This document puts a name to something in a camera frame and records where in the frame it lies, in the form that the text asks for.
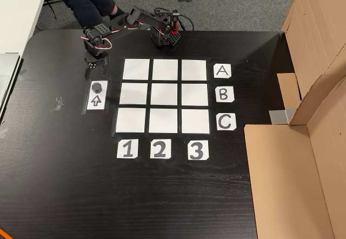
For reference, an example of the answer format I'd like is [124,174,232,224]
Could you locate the white paper grid square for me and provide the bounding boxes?
[181,108,211,134]
[150,83,178,106]
[148,108,178,134]
[152,58,178,81]
[123,58,150,81]
[115,108,147,134]
[181,58,208,81]
[181,83,209,106]
[119,83,149,106]

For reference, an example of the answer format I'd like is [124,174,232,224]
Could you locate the white arrow paper sheet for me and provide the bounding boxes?
[86,80,108,111]

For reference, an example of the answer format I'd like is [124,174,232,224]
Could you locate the crumpled grey tape piece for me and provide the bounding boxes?
[50,96,65,112]

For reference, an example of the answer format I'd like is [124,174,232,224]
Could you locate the white desk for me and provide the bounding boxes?
[0,0,52,58]

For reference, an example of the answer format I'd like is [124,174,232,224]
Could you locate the paper sheet number 2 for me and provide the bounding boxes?
[150,138,172,159]

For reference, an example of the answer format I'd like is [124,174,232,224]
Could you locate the paper sheet number 1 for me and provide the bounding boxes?
[116,138,139,159]

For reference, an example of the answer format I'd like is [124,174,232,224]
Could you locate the paper sheet letter A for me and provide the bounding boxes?
[213,63,232,79]

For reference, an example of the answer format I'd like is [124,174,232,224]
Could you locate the paper sheet number 3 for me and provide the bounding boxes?
[187,140,209,161]

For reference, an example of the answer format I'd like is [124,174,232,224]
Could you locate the paper sheet letter C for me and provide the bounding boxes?
[216,114,237,131]

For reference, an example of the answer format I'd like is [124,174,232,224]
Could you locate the paper sheet letter B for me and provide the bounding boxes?
[215,86,235,103]

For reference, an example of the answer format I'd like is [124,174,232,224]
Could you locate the large brown cardboard box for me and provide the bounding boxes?
[244,0,346,239]

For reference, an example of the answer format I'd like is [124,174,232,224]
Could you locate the black power cable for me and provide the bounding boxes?
[178,14,195,31]

